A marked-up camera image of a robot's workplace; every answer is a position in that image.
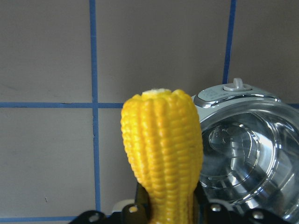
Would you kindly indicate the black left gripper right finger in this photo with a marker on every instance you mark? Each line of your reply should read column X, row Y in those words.
column 219, row 213

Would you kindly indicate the yellow corn cob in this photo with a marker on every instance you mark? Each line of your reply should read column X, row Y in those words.
column 162, row 138

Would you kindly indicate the pale green cooking pot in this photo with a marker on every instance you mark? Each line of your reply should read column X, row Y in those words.
column 236, row 89

